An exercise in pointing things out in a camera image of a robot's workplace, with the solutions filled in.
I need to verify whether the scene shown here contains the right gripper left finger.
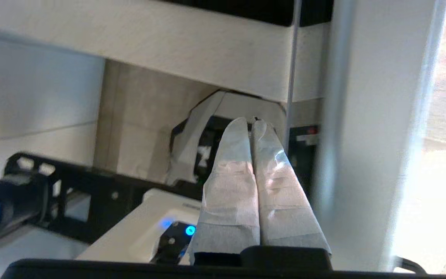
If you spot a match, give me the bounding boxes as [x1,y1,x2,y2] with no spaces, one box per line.
[189,117,261,265]

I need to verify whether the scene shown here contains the thin black cable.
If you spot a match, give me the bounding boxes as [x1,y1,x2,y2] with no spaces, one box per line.
[394,256,428,274]

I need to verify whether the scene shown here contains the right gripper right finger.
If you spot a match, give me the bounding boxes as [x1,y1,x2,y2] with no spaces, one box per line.
[251,119,332,256]

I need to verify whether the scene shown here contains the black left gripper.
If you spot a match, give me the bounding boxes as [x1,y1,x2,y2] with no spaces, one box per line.
[167,91,233,186]

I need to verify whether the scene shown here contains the black button panel blue light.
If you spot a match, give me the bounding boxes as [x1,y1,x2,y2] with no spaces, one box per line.
[151,221,197,265]

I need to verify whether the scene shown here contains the black metal bracket frame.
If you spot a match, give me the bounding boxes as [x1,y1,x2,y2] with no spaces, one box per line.
[4,152,205,245]

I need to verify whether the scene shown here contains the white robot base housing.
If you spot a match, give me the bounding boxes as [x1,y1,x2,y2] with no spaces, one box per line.
[75,189,202,265]

